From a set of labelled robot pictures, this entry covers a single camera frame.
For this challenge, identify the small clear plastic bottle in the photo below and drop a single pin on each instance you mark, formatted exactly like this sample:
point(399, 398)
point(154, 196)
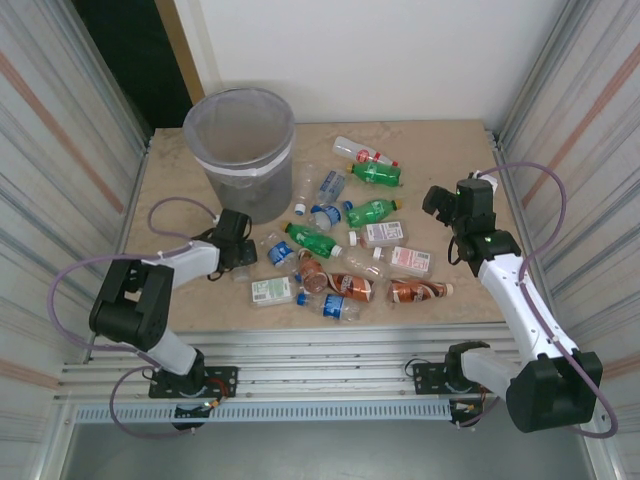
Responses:
point(241, 275)

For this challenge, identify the blue label water bottle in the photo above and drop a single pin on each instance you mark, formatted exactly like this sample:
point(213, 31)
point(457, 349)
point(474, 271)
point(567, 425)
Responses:
point(332, 306)
point(280, 253)

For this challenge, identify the square bottle green label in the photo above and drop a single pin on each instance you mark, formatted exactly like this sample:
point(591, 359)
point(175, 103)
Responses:
point(272, 291)

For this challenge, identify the square bottle red label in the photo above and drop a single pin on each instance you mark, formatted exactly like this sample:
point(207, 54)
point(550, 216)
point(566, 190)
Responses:
point(410, 260)

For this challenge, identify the green bottle yellow cap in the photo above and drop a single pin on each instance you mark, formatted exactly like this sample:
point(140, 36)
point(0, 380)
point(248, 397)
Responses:
point(310, 241)
point(372, 211)
point(377, 173)

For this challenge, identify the square bottle purple label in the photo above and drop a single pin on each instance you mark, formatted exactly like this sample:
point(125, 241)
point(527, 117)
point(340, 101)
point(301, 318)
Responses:
point(385, 234)

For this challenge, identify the brown drink bottle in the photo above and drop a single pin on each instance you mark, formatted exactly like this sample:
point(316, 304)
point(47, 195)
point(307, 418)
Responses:
point(350, 286)
point(312, 275)
point(417, 291)

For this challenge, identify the slim clear bottle white cap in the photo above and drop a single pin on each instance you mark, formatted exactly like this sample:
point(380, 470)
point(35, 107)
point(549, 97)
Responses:
point(306, 185)

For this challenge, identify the crushed blue label bottle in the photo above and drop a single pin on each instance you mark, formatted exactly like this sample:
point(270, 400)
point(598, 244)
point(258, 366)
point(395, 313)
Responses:
point(327, 217)

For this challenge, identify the wide clear bottle white cap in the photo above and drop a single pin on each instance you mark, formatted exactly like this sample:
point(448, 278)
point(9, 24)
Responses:
point(362, 264)

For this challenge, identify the clear bottle red label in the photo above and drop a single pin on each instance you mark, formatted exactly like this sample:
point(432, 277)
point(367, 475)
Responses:
point(350, 147)

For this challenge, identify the pale blue label bottle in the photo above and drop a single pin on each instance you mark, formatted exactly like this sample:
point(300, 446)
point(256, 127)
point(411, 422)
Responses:
point(331, 186)

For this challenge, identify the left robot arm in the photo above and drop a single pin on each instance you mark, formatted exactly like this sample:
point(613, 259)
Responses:
point(192, 257)

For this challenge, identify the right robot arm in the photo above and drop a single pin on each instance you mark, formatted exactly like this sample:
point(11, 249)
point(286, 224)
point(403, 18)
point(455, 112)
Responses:
point(505, 285)

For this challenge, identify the grey mesh waste bin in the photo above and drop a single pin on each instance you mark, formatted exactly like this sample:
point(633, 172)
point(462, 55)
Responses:
point(250, 195)

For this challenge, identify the clear plastic bin liner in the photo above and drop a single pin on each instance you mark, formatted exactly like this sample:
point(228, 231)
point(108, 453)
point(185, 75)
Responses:
point(240, 168)

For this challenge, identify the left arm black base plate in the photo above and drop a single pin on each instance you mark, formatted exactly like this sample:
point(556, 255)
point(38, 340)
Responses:
point(225, 375)

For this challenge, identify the aluminium frame rails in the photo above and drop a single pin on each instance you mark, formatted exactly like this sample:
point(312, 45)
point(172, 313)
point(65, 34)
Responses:
point(325, 350)

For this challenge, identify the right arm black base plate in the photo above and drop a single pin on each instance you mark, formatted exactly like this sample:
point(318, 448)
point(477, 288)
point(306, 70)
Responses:
point(425, 375)

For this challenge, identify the wooden door frame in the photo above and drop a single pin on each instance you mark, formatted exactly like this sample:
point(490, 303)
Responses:
point(180, 50)

